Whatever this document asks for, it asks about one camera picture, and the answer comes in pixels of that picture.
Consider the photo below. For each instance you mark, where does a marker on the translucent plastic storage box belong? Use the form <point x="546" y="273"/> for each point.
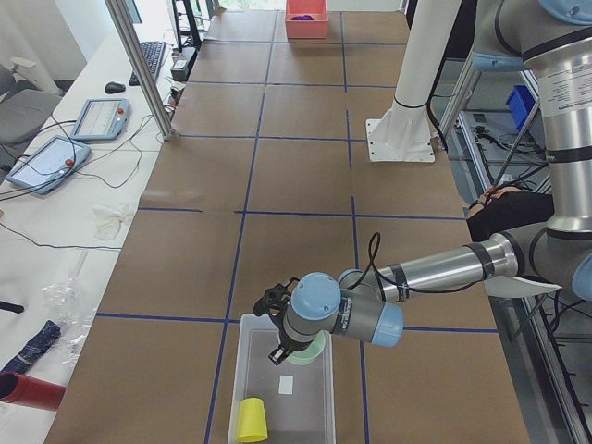
<point x="298" y="398"/>

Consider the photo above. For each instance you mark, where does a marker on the red cylindrical tube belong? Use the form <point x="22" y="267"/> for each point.
<point x="31" y="392"/>

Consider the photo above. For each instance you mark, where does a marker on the clear plastic wrap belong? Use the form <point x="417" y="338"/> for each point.
<point x="69" y="309"/>

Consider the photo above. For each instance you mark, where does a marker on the teach pendant near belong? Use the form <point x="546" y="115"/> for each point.
<point x="45" y="169"/>

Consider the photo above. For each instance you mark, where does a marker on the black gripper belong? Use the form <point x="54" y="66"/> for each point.
<point x="289" y="346"/>

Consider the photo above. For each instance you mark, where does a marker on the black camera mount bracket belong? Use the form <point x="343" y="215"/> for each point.
<point x="275" y="301"/>

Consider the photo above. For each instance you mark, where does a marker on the yellow plastic cup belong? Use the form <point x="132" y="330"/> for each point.
<point x="251" y="423"/>

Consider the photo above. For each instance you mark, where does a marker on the aluminium frame post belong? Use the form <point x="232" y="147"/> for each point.
<point x="127" y="34"/>

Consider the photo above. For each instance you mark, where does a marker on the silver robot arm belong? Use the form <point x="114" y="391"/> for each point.
<point x="552" y="39"/>

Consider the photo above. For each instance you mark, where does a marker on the blue plastic parts bin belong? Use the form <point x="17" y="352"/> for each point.
<point x="520" y="103"/>

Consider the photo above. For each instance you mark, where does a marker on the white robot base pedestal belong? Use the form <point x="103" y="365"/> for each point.
<point x="403" y="133"/>

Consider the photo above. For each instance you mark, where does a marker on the grey office chair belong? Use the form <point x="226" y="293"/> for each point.
<point x="24" y="110"/>

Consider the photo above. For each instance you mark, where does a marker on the black computer mouse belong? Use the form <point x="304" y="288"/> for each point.
<point x="113" y="87"/>

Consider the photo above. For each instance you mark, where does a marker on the mint green bowl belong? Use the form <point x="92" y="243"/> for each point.
<point x="307" y="356"/>

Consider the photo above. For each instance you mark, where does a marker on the teach pendant far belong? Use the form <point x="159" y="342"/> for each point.
<point x="101" y="120"/>

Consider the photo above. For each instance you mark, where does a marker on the pink plastic bin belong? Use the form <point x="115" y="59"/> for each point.
<point x="306" y="29"/>

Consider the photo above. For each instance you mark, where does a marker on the teach pendant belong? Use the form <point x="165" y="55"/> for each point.
<point x="45" y="169"/>
<point x="101" y="120"/>

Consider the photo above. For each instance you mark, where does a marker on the black keyboard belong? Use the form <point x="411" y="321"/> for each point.
<point x="154" y="53"/>

